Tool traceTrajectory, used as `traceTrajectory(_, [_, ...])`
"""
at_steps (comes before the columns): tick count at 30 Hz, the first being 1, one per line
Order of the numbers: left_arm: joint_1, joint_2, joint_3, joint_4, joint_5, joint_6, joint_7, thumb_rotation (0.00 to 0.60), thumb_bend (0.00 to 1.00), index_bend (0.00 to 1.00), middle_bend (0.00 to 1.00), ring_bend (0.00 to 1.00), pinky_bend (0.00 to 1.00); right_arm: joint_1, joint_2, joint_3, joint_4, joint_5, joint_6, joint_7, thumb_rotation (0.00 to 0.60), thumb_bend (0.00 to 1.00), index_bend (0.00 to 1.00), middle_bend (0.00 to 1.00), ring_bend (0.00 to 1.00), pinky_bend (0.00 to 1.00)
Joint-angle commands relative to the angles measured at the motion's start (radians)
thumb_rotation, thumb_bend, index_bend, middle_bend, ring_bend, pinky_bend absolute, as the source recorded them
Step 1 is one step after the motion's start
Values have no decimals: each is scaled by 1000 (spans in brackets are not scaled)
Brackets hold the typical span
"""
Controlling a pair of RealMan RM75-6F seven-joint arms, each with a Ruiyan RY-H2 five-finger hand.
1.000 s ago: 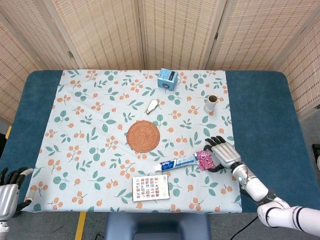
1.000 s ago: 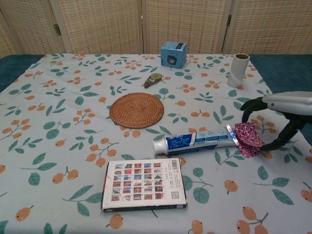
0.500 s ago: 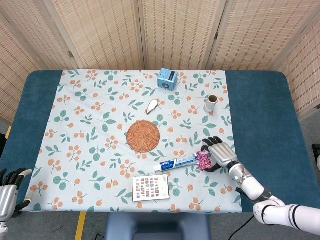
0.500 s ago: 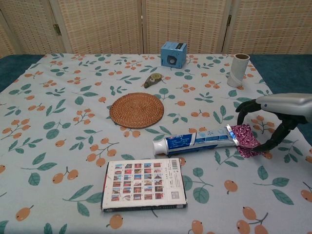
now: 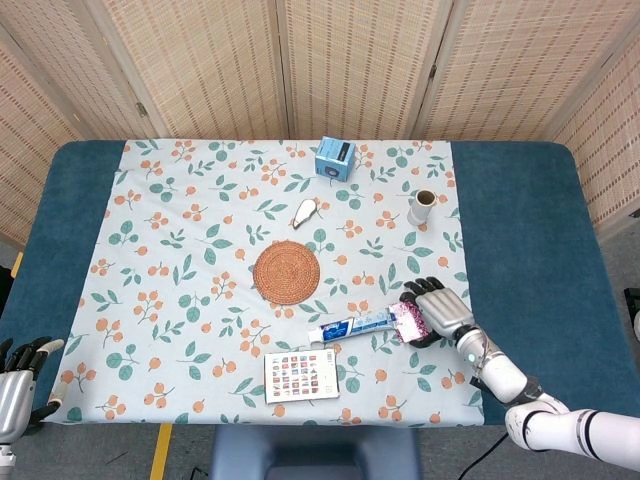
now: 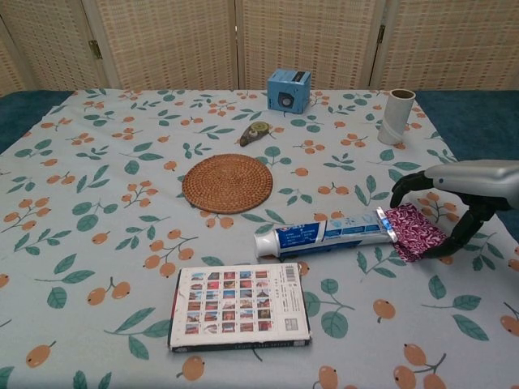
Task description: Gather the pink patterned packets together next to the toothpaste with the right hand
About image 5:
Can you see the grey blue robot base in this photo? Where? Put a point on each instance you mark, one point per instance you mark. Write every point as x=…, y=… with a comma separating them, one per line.
x=315, y=452

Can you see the blue white toothpaste tube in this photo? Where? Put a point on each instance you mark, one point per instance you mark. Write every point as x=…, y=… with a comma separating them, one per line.
x=355, y=326

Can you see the pink patterned pouch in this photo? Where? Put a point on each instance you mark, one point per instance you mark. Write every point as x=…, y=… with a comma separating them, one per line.
x=410, y=322

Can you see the teal table cover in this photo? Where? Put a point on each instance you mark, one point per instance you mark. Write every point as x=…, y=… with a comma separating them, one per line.
x=525, y=240

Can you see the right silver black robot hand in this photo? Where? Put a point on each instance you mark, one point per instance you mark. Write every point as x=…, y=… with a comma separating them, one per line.
x=445, y=312

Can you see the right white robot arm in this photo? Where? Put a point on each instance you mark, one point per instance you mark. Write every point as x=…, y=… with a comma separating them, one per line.
x=505, y=375

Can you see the blue cardboard box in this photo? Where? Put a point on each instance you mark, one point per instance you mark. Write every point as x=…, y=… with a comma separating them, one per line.
x=334, y=160

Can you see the yellow floor tape strip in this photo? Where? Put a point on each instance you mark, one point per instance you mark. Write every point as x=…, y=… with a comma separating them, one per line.
x=161, y=452

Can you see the brass screen hinge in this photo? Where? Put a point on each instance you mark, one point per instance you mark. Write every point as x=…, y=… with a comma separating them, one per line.
x=142, y=109
x=432, y=70

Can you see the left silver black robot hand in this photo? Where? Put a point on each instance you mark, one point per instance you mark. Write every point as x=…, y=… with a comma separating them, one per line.
x=14, y=395

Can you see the small white cup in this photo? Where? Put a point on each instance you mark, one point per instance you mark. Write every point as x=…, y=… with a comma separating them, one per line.
x=419, y=212

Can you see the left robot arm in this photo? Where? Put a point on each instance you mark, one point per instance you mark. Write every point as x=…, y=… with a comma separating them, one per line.
x=6, y=455

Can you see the round woven rattan coaster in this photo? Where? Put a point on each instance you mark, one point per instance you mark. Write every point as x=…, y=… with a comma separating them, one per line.
x=286, y=273

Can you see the floral leaf print tablecloth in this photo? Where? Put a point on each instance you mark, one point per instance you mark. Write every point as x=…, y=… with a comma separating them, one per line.
x=200, y=280

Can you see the bamboo folding screen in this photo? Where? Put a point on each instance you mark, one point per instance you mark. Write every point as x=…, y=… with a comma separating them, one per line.
x=350, y=65

